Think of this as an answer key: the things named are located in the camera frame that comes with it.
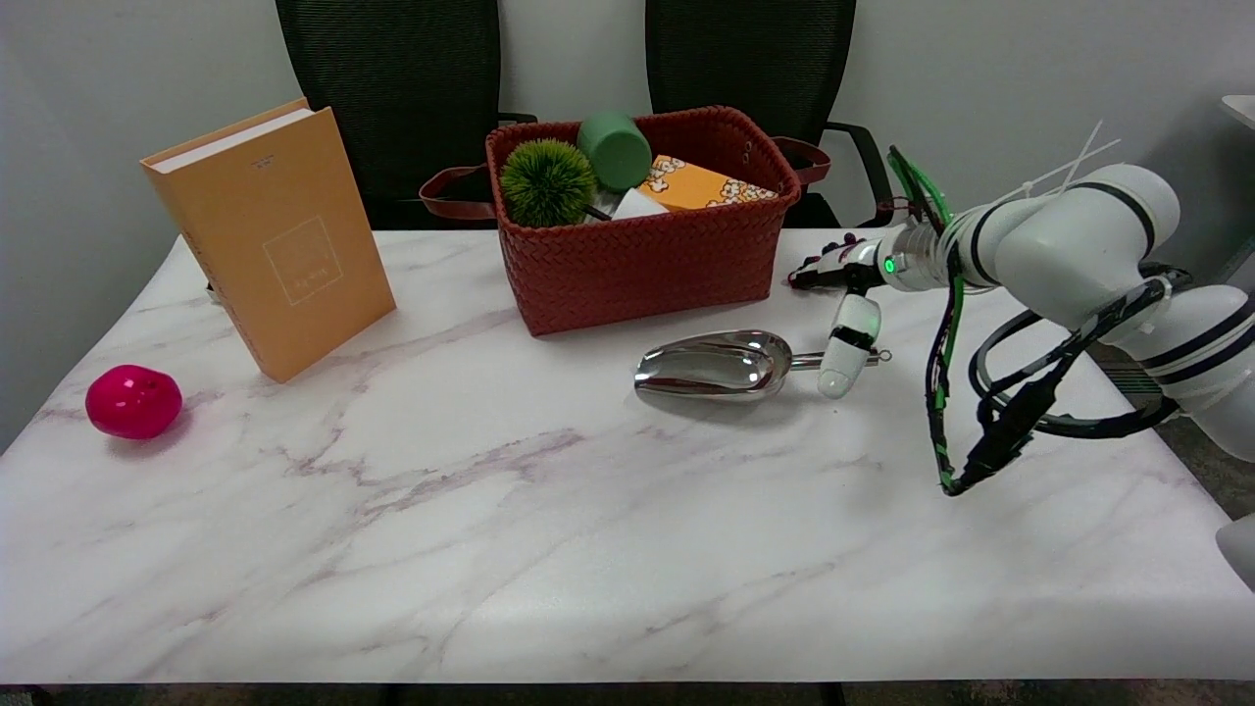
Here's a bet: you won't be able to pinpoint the stainless steel scoop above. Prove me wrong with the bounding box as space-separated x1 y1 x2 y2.
633 329 893 403

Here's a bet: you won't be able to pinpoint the orange hardcover book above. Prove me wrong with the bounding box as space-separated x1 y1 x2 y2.
140 98 397 383

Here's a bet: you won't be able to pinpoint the black mesh office chair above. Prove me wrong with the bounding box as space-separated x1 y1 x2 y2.
646 0 896 229
276 0 538 232

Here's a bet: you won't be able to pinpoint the orange popcorn box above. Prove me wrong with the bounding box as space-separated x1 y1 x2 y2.
639 154 780 212

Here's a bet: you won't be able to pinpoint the green cup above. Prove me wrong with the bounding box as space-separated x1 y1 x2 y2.
577 110 654 192

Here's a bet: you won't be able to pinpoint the magenta plastic ball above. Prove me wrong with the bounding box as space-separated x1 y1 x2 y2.
85 364 183 440

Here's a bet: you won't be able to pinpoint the red woven basket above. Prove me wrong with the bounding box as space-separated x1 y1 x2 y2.
420 106 832 338

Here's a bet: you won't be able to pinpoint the black cable loop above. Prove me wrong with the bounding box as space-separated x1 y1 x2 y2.
969 263 1192 439

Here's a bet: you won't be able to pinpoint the white box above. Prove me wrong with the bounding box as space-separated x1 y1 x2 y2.
610 188 673 222

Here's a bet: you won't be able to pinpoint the green spiky plant ball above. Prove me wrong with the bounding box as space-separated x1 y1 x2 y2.
500 138 598 229

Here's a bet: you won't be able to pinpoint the green and black cable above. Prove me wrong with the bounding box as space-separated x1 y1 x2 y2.
887 145 1067 496

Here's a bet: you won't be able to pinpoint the purple grape bunch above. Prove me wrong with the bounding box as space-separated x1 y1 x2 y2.
789 232 877 288

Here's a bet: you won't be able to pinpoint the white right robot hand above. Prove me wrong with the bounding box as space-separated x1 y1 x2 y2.
787 233 908 400

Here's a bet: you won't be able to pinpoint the white zip ties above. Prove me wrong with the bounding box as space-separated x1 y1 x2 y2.
1018 122 1124 199

